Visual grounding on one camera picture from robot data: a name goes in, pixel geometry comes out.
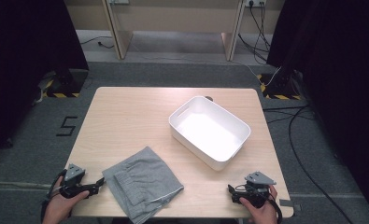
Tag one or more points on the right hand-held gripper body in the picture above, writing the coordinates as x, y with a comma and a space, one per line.
257, 188

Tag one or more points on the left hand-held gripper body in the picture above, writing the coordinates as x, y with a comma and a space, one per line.
73, 180

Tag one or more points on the grey shorts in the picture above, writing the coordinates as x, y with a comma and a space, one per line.
141, 183

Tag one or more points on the white plastic bin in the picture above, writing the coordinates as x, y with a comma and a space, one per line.
210, 132

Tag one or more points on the person's right hand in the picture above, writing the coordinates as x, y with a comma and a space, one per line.
264, 214

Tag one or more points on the person's left hand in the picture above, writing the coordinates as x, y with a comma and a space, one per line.
59, 208

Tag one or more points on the grey tape piece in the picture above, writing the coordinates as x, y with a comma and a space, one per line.
289, 205

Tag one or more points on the black stand base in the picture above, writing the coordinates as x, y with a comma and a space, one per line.
65, 83
280, 86

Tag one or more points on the black curtain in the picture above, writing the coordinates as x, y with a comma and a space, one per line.
26, 62
337, 93

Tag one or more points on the white wall socket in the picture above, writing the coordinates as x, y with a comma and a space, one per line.
255, 2

